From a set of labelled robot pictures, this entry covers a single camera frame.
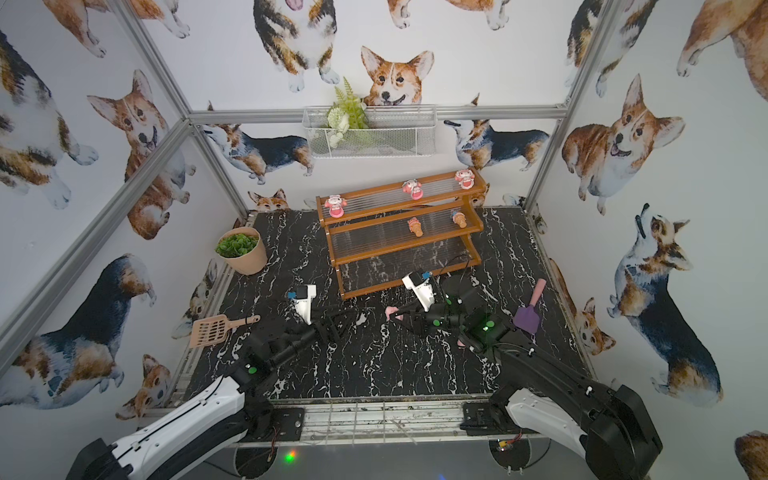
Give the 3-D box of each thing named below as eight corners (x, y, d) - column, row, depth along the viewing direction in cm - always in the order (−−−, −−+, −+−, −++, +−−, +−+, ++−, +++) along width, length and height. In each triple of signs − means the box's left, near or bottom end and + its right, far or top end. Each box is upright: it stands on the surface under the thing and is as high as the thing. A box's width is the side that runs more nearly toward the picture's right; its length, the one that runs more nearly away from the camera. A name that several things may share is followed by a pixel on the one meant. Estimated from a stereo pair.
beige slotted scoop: (192, 347, 89) (188, 345, 87) (196, 323, 94) (192, 321, 92) (258, 331, 92) (256, 328, 90) (259, 309, 97) (257, 306, 95)
